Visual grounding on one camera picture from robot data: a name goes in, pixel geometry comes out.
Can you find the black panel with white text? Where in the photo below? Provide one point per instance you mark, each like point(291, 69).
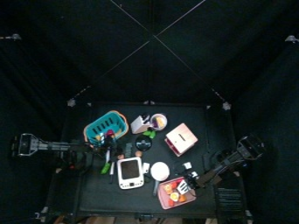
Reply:
point(229, 197)

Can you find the orange round toy food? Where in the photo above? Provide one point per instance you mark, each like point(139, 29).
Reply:
point(168, 188)

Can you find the yellow toy food in bowl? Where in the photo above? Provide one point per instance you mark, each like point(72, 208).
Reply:
point(160, 122)

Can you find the grey toy block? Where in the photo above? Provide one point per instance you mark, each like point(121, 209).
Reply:
point(128, 148)

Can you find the pink square box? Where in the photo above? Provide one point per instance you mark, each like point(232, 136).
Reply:
point(180, 139)

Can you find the small white toy piece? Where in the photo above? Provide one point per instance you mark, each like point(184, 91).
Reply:
point(145, 167)

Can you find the white toy knife block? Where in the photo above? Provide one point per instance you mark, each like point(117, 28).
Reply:
point(139, 124)

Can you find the pink toy tray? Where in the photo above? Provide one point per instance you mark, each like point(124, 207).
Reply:
point(175, 193)

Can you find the white striped toy piece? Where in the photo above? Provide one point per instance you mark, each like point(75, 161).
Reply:
point(181, 187)

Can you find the metal frame bracket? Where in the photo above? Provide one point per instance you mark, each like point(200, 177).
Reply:
point(148, 102)
point(291, 38)
point(225, 105)
point(71, 102)

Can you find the black round toy pan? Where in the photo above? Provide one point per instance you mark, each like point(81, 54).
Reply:
point(143, 143)

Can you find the orange toy food piece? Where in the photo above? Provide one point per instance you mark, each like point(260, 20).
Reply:
point(181, 198)

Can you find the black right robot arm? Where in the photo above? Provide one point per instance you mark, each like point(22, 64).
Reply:
point(229, 159)

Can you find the white round toy pan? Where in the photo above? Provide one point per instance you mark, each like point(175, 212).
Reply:
point(159, 172)

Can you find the green toy vegetable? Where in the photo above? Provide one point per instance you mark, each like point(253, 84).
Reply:
point(149, 134)

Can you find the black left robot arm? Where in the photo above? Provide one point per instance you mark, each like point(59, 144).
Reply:
point(48, 145)

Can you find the red toy food piece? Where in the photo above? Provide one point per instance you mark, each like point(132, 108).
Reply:
point(176, 184)

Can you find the magenta toy food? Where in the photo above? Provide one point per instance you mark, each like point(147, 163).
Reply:
point(109, 132)

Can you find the brown toy egg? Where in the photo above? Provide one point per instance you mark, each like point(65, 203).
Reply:
point(137, 153)
point(120, 156)

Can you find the teal basket with orange rim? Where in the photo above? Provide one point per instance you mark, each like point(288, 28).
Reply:
point(105, 127)

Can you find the green toy knife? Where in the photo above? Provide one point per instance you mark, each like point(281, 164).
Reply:
point(105, 168)

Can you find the small white cube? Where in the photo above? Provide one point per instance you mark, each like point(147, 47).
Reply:
point(187, 165)

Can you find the toy fried egg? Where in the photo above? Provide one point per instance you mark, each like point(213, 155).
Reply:
point(173, 197)

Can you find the purple and white toy bowl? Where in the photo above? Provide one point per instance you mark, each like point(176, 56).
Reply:
point(159, 121)

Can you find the white toy utensil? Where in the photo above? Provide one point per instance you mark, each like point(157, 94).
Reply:
point(112, 172)

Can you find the white toy tablet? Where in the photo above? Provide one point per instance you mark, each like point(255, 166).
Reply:
point(129, 173)

